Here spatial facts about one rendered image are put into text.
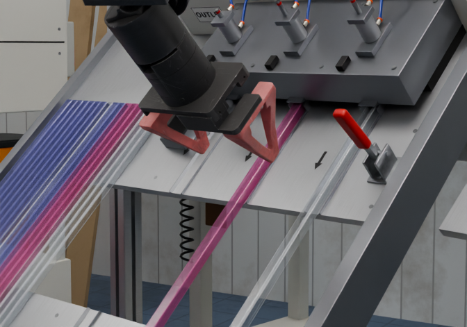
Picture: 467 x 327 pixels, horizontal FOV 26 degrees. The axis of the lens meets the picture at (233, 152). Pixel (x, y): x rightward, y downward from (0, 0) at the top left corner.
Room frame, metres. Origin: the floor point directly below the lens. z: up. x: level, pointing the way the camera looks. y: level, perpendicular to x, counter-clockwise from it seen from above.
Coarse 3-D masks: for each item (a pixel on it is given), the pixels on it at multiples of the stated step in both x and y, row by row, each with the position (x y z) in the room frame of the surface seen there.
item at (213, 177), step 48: (96, 96) 1.54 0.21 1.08; (144, 96) 1.47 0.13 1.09; (432, 96) 1.15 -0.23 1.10; (144, 144) 1.37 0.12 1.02; (288, 144) 1.21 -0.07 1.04; (336, 144) 1.17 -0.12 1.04; (384, 144) 1.13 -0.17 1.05; (144, 192) 1.30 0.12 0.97; (192, 192) 1.23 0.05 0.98; (288, 192) 1.14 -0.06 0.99; (336, 192) 1.10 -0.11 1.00
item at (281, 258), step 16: (368, 112) 1.16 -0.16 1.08; (368, 128) 1.16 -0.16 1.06; (352, 144) 1.14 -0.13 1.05; (336, 160) 1.13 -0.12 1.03; (336, 176) 1.12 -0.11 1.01; (320, 192) 1.10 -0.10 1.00; (304, 208) 1.09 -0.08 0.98; (320, 208) 1.10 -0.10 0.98; (304, 224) 1.08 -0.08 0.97; (288, 240) 1.07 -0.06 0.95; (288, 256) 1.06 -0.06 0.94; (272, 272) 1.04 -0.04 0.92; (256, 288) 1.04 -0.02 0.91; (256, 304) 1.02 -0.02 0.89; (240, 320) 1.01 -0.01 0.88
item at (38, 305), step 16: (32, 304) 1.22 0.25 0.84; (48, 304) 1.21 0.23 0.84; (64, 304) 1.19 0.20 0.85; (16, 320) 1.22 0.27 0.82; (32, 320) 1.20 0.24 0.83; (48, 320) 1.18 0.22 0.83; (64, 320) 1.17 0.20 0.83; (80, 320) 1.15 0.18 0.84; (96, 320) 1.14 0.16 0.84; (112, 320) 1.13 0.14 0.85; (128, 320) 1.11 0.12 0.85
